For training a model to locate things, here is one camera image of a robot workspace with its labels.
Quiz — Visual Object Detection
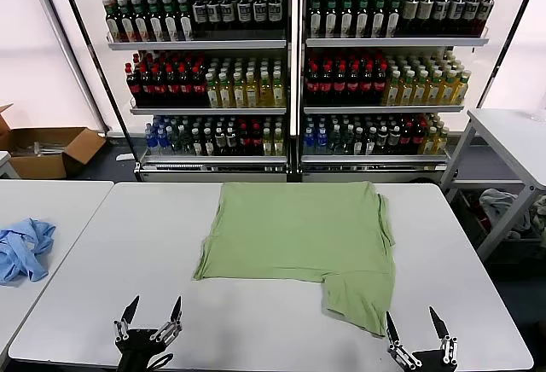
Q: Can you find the black metal pole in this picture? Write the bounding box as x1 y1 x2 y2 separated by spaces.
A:
476 0 543 109
54 0 142 182

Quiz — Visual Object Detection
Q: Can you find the white side table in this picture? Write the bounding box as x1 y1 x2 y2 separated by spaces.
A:
0 179 115 350

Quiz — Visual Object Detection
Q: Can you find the grey metal shelving unit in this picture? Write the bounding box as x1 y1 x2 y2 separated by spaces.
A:
80 0 299 183
297 0 513 183

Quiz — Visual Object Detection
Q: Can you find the grey metal pole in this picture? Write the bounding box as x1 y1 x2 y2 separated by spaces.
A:
28 0 110 134

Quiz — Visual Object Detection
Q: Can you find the grey white clothes pile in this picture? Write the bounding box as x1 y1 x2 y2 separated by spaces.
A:
478 187 533 233

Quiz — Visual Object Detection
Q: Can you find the crumpled light blue garment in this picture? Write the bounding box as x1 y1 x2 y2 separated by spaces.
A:
0 217 57 286

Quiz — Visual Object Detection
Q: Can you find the green capped tea bottle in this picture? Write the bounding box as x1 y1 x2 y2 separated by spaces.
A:
308 0 324 39
130 0 151 43
370 0 387 39
160 0 180 43
386 0 403 38
116 0 137 44
323 0 340 39
355 0 371 39
176 0 195 42
339 0 356 39
146 0 166 43
103 0 121 44

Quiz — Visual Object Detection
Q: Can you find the yellow juice bottle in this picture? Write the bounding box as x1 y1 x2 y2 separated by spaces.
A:
412 71 429 106
245 72 259 108
258 71 273 108
425 71 443 106
231 72 247 108
205 73 219 108
383 71 402 106
218 73 232 108
439 71 456 106
271 70 287 108
451 72 470 106
398 71 415 106

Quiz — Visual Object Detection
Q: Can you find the white furniture corner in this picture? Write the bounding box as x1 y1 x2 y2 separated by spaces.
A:
0 151 19 180

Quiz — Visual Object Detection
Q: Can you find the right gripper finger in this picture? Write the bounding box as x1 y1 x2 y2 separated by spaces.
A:
428 305 460 366
385 311 423 369

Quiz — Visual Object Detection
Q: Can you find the grey metal shelf board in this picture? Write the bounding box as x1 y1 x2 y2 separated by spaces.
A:
130 105 288 116
301 154 449 165
138 154 289 166
305 36 491 48
303 103 466 115
106 38 288 51

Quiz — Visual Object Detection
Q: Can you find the green polo shirt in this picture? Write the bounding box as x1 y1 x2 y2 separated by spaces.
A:
191 181 398 339

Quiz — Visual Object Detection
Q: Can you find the black left gripper cable loop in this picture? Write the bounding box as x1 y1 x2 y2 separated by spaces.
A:
147 352 175 369

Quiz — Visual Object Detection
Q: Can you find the white capped dark tea bottle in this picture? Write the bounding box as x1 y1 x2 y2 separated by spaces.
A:
206 0 223 39
477 0 497 37
267 0 284 39
462 0 481 37
417 0 435 36
433 0 450 36
191 0 209 39
447 0 466 37
402 0 420 36
252 0 269 39
220 0 237 39
235 0 253 39

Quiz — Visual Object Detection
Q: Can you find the red capped cola bottle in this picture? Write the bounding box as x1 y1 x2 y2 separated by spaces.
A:
400 120 413 155
177 64 193 108
319 63 334 106
190 64 208 108
373 63 388 106
359 63 375 106
250 122 263 156
125 62 142 108
237 122 251 156
346 63 361 106
411 120 426 155
305 63 322 106
138 63 154 108
333 63 348 106
151 64 167 108
165 64 180 108

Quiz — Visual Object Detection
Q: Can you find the open brown cardboard box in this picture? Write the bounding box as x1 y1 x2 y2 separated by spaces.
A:
0 126 107 180

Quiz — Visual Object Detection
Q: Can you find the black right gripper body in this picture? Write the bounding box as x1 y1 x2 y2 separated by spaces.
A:
411 348 460 372

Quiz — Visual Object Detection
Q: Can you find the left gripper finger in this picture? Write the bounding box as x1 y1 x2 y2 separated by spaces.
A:
148 295 184 343
113 295 141 343

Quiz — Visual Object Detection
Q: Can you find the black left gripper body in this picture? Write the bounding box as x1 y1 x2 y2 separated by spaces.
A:
115 328 175 372

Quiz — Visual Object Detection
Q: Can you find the dark storage basket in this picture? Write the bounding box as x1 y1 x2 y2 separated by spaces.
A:
455 187 546 264

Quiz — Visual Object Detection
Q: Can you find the clear plastic packaging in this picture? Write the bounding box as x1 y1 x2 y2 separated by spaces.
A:
32 140 69 154

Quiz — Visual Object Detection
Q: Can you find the grey metal frame table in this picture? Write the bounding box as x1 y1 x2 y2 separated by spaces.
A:
439 107 546 262

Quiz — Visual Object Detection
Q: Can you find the dark green cloth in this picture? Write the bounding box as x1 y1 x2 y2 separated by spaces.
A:
531 195 546 235

